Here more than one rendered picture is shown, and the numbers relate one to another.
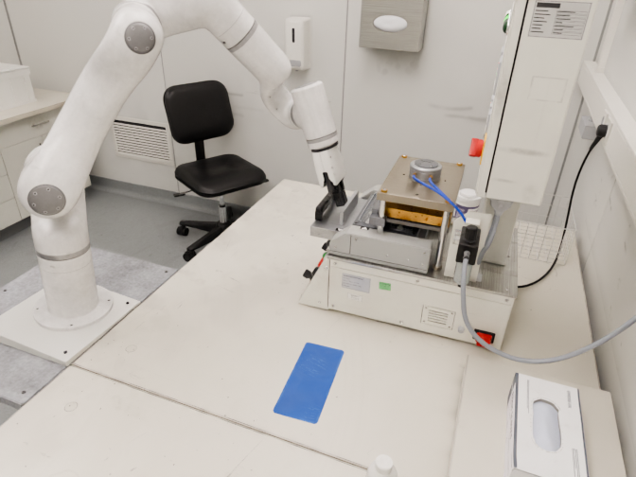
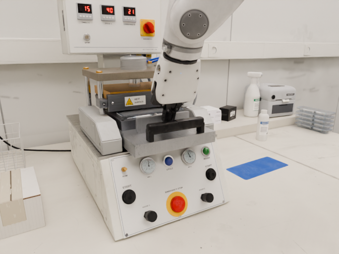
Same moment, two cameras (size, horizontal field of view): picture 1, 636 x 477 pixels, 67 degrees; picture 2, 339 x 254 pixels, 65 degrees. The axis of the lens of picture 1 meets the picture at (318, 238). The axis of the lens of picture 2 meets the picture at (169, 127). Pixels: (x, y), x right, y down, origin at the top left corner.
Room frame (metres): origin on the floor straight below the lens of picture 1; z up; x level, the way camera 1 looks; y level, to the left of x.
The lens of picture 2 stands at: (1.68, 0.37, 1.17)
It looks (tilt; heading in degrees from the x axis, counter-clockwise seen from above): 16 degrees down; 222
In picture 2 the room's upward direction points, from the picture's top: straight up
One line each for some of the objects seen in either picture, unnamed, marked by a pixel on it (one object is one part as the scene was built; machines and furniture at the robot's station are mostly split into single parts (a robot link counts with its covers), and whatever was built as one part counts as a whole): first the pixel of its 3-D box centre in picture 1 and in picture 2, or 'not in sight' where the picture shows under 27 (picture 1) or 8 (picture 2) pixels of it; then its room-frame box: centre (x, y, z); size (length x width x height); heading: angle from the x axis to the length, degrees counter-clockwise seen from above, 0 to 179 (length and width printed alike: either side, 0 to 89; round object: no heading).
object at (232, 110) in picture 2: not in sight; (227, 113); (0.41, -0.35, 0.83); 0.09 x 0.06 x 0.07; 1
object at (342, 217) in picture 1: (374, 218); (151, 122); (1.18, -0.15, 0.97); 0.30 x 0.22 x 0.08; 71
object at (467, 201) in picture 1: (465, 210); not in sight; (1.54, -0.52, 0.82); 0.09 x 0.09 x 0.15
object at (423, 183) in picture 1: (433, 191); (136, 76); (1.11, -0.29, 1.08); 0.31 x 0.24 x 0.13; 161
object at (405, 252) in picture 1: (377, 246); (185, 115); (1.04, -0.15, 0.96); 0.26 x 0.05 x 0.07; 71
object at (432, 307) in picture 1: (407, 270); (142, 152); (1.13, -0.25, 0.84); 0.53 x 0.37 x 0.17; 71
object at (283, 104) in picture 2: not in sight; (269, 99); (0.11, -0.25, 0.88); 0.25 x 0.20 x 0.17; 64
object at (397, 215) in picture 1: (420, 194); (136, 83); (1.14, -0.26, 1.07); 0.22 x 0.17 x 0.10; 161
